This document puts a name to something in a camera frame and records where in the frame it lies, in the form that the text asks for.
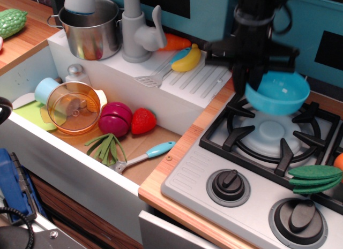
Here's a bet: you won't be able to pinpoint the white blue bottle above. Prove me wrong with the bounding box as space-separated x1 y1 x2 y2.
64 0 95 15

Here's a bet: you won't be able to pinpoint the grey peeler blue handle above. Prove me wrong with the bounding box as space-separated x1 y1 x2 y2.
109 141 176 174

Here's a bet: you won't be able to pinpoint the yellow toy banana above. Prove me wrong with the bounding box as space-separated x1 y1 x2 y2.
171 43 202 72

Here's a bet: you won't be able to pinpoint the left black stove knob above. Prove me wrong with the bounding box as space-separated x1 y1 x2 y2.
206 169 251 208

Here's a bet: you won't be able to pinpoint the orange toy fruit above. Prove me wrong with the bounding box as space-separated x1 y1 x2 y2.
333 153 343 171

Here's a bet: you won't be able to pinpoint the white sink basin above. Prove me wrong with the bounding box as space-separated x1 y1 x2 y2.
0 29 234 244

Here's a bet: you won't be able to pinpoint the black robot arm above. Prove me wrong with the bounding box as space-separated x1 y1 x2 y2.
205 0 300 96

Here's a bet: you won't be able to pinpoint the orange toy carrot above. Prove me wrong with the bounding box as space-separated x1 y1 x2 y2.
158 33 192 51

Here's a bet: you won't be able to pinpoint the blue plastic bowl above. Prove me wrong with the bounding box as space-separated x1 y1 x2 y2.
245 71 310 116

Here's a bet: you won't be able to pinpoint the black stove knob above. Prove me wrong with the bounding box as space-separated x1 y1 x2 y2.
269 198 328 248
206 169 251 208

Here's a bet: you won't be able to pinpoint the grey toy spatula blue handle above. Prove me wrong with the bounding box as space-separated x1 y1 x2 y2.
134 47 191 87

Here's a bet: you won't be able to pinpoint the grey stove top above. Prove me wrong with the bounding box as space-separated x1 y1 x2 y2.
161 95 342 248

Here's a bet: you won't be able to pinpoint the right black stove knob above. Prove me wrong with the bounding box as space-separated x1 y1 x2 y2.
269 198 328 248

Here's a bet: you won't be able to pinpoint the green cutting board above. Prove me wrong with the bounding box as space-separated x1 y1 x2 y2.
14 101 57 132

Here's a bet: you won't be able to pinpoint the green toy bitter gourd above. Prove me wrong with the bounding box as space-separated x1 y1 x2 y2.
1 9 28 40

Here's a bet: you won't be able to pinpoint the black cable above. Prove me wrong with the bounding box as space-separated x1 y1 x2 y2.
0 207 35 249

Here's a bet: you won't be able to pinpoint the green felt leaves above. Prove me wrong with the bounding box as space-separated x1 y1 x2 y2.
288 165 342 194

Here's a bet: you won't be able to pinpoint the light blue cup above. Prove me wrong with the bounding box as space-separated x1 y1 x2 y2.
34 78 60 105

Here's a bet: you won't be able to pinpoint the stainless steel pot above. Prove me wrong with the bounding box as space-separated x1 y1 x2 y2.
54 0 121 61

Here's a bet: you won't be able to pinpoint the black stove grate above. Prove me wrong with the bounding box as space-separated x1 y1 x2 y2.
199 95 340 190

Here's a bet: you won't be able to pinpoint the orange transparent pot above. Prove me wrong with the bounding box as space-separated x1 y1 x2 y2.
40 81 107 135

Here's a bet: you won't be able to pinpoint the magenta toy onion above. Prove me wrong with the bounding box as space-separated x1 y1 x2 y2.
98 102 133 138

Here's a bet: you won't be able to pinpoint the white salt shaker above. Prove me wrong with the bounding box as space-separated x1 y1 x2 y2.
65 64 91 85

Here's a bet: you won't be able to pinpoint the green felt strips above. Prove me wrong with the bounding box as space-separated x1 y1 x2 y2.
84 133 127 167

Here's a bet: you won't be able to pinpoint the grey toy faucet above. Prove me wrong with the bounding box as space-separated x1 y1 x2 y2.
122 0 167 63

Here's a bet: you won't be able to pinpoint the red toy strawberry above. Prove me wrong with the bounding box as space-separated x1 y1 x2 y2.
131 108 157 135

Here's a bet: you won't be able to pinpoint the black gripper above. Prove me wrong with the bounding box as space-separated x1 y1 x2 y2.
205 24 300 95

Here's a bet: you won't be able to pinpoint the white toy knife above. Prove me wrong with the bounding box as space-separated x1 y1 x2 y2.
12 93 35 110

